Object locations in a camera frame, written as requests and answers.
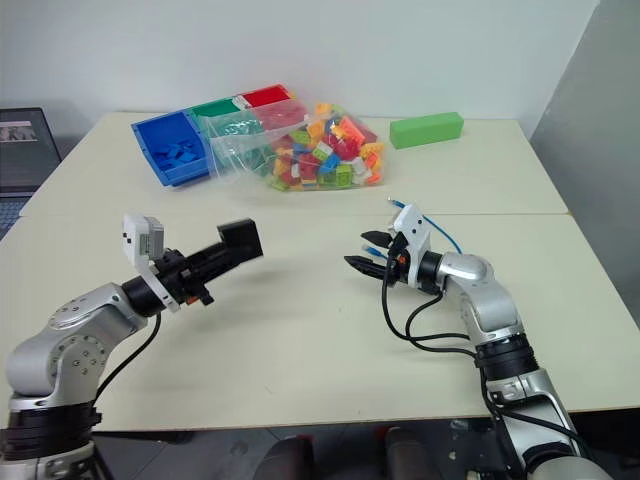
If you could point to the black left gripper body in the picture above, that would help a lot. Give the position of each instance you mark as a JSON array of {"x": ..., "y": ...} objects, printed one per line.
[{"x": 175, "y": 277}]

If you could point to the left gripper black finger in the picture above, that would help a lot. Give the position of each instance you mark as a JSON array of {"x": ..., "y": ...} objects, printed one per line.
[
  {"x": 212, "y": 271},
  {"x": 207, "y": 252}
]

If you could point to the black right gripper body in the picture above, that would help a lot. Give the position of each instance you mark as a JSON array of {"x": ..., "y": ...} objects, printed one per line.
[{"x": 397, "y": 267}]

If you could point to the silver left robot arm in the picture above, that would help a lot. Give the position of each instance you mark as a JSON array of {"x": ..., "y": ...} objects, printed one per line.
[{"x": 75, "y": 345}]

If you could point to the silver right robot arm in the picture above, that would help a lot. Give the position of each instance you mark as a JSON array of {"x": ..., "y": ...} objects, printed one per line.
[{"x": 495, "y": 305}]

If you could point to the clear bag of toy bricks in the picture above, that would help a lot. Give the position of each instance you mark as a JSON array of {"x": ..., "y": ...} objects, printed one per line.
[{"x": 320, "y": 150}]

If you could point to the green rectangular block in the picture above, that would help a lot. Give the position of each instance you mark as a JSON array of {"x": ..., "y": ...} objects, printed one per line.
[{"x": 425, "y": 130}]

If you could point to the blue plastic bin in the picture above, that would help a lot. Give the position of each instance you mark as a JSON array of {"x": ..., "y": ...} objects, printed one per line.
[{"x": 165, "y": 132}]

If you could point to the green plastic bin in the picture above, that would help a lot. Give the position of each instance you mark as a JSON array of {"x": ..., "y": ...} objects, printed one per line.
[{"x": 215, "y": 107}]

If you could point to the red plastic bin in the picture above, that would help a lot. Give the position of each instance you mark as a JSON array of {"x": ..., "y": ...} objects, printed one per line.
[{"x": 265, "y": 95}]

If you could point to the dark laptop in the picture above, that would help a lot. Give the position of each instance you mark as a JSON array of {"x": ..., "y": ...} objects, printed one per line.
[{"x": 25, "y": 160}]

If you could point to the grey partition panel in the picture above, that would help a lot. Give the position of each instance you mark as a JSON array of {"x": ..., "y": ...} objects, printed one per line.
[{"x": 595, "y": 150}]

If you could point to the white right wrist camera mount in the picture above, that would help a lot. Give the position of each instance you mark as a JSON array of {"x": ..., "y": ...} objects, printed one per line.
[{"x": 412, "y": 227}]

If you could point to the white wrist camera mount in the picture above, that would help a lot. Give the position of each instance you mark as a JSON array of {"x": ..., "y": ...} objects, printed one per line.
[
  {"x": 412, "y": 227},
  {"x": 135, "y": 235}
]

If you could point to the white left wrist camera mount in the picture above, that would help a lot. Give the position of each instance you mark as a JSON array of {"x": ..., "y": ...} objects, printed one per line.
[{"x": 135, "y": 235}]

